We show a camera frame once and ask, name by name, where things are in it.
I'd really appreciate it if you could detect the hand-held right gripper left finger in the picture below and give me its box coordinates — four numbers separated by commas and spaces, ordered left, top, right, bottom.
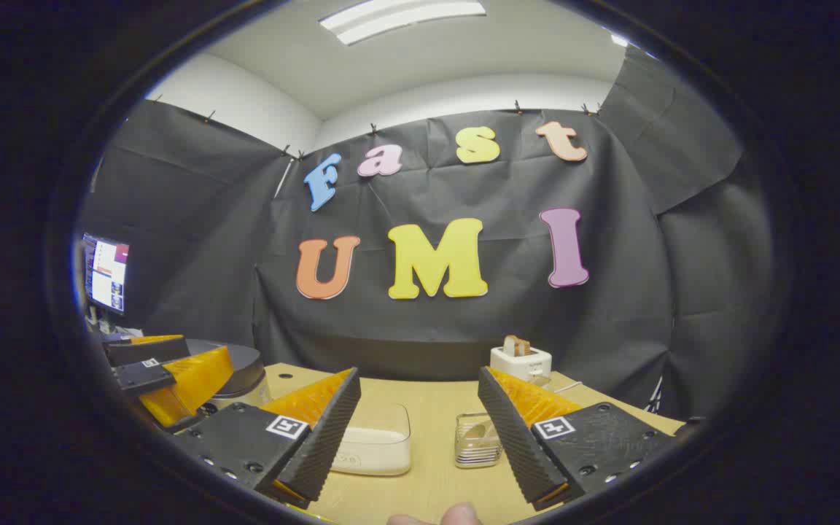
171, 367, 362, 510

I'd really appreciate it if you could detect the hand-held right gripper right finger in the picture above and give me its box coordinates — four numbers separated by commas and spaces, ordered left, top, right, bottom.
478, 366, 677, 511

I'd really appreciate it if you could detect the metal wire chopstick holder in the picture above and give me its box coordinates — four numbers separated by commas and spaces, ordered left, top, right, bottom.
454, 412, 503, 469

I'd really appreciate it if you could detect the grey rice cooker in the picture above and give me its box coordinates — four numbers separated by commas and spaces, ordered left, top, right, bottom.
185, 338, 269, 411

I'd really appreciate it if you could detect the clear plastic rice container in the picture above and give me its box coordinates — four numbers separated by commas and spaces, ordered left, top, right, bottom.
329, 401, 413, 477

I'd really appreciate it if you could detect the white toaster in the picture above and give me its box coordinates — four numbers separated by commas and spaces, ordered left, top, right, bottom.
490, 346, 553, 386

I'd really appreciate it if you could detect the computer monitor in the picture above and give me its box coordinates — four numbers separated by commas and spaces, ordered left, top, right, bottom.
82, 233, 131, 316

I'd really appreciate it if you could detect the black backdrop cloth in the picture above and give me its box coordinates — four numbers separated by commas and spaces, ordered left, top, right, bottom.
77, 44, 778, 424

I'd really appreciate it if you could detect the ceiling light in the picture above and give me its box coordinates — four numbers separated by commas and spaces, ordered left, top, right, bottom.
318, 0, 487, 46

